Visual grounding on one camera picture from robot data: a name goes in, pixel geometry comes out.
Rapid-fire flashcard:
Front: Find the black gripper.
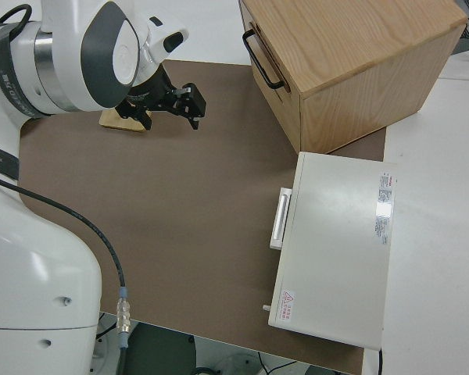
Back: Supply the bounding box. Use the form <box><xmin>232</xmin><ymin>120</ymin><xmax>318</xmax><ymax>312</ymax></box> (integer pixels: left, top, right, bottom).
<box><xmin>116</xmin><ymin>65</ymin><xmax>183</xmax><ymax>132</ymax></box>

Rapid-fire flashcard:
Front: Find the wooden mug tree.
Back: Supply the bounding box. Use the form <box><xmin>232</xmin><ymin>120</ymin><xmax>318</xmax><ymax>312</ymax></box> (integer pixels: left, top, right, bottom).
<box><xmin>98</xmin><ymin>109</ymin><xmax>157</xmax><ymax>134</ymax></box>

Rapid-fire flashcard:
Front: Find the brown table mat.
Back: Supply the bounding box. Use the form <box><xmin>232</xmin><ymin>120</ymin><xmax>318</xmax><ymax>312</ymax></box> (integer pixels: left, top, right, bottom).
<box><xmin>17</xmin><ymin>58</ymin><xmax>388</xmax><ymax>375</ymax></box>

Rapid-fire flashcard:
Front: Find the wooden drawer cabinet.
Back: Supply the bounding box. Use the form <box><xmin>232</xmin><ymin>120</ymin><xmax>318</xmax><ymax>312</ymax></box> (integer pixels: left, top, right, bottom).
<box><xmin>238</xmin><ymin>0</ymin><xmax>469</xmax><ymax>155</ymax></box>

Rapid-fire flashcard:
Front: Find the white toaster oven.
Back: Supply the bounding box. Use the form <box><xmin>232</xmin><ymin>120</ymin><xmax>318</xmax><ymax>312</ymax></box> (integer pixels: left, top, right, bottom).
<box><xmin>262</xmin><ymin>151</ymin><xmax>399</xmax><ymax>351</ymax></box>

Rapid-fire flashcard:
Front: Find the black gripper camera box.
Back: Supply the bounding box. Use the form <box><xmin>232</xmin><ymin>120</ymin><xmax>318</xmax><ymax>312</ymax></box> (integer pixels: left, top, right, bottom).
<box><xmin>171</xmin><ymin>81</ymin><xmax>208</xmax><ymax>132</ymax></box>

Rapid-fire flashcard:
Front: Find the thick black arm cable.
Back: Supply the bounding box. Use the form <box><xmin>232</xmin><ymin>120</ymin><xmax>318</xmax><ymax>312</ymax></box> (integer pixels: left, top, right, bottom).
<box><xmin>0</xmin><ymin>171</ymin><xmax>133</xmax><ymax>375</ymax></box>

